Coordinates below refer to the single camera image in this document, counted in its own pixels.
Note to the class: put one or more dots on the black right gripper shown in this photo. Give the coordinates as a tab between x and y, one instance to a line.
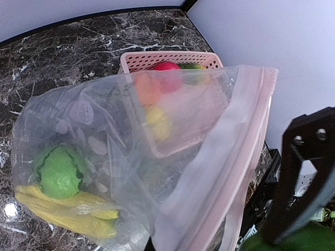
306	181

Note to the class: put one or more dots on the clear zip top bag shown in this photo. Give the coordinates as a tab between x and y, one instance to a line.
177	202

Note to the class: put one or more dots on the yellow toy banana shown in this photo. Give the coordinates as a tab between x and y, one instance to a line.
83	213

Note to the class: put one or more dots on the green toy watermelon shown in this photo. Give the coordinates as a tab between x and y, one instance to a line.
59	171

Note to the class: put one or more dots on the pink plastic basket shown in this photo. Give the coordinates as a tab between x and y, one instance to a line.
192	110

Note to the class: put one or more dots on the green orange toy mango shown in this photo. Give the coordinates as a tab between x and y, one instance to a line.
193	75

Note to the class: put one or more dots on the red toy apple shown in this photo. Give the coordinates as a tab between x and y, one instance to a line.
170	81

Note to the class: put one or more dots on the yellow toy lemon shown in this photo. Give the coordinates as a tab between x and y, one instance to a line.
158	122

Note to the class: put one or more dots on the orange toy fruit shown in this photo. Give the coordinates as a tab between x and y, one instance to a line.
147	88

